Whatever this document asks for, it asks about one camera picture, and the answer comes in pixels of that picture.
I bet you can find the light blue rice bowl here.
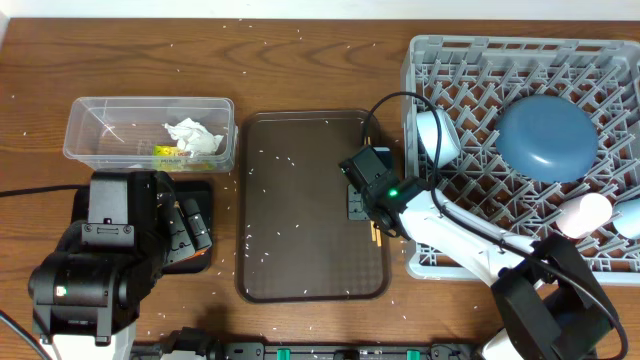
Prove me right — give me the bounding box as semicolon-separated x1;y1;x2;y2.
416;108;461;168

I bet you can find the orange carrot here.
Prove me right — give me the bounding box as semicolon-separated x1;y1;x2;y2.
185;249;209;260

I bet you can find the white tissue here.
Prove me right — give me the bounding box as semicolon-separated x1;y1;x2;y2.
163;118;225;155

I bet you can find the yellow snack wrapper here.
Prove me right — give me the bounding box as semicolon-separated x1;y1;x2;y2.
151;145;216;172

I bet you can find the dark blue plate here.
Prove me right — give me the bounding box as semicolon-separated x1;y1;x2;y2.
495;95;598;183

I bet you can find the pink plastic cup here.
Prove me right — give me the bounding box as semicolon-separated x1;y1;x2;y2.
556;193;613;239

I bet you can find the light blue plastic cup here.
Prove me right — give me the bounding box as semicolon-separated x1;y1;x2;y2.
613;198;640;240

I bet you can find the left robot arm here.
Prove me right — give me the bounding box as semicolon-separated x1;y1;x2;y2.
28;169;214;359

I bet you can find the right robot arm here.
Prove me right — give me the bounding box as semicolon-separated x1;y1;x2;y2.
340;146;628;359

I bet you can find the grey dishwasher rack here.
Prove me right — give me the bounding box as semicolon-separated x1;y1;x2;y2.
401;34;640;286

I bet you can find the clear plastic waste bin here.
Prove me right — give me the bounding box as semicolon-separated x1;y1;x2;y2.
63;96;238;172

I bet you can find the brown serving tray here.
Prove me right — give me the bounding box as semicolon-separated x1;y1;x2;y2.
236;110;390;304

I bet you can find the black rectangular tray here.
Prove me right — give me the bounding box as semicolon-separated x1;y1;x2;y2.
72;179;215;275

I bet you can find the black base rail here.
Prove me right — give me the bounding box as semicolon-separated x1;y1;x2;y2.
129;327;481;360

